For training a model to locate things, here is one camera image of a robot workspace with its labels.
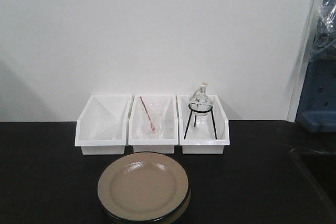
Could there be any middle white storage bin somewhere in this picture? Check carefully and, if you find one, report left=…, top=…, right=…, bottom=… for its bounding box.
left=128, top=95, right=179, bottom=154

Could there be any white storage bin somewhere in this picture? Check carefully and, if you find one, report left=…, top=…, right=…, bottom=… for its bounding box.
left=176, top=95, right=230, bottom=154
left=128, top=95, right=179, bottom=154
left=75, top=95, right=132, bottom=156

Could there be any glass beaker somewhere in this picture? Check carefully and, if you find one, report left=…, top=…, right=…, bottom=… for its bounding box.
left=141, top=113, right=163, bottom=139

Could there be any glass alcohol lamp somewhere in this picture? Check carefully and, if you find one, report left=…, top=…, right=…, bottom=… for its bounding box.
left=188, top=82, right=213, bottom=116

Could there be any right white storage bin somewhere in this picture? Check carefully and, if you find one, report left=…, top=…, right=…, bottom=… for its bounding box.
left=176, top=95, right=230, bottom=154

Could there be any glass funnel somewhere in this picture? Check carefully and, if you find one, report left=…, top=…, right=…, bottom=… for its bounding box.
left=97, top=122, right=122, bottom=140

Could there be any left white storage bin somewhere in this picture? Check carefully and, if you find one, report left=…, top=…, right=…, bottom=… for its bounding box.
left=75, top=95, right=132, bottom=156

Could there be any blue-grey pegboard drying rack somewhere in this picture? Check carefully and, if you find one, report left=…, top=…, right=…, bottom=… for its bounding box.
left=296, top=60, right=335, bottom=133

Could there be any clear bag of pegs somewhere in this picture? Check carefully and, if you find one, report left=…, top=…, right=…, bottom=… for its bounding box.
left=310, top=0, right=335, bottom=62

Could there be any black lab sink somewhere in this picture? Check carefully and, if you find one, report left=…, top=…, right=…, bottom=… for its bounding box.
left=290, top=148, right=335, bottom=216

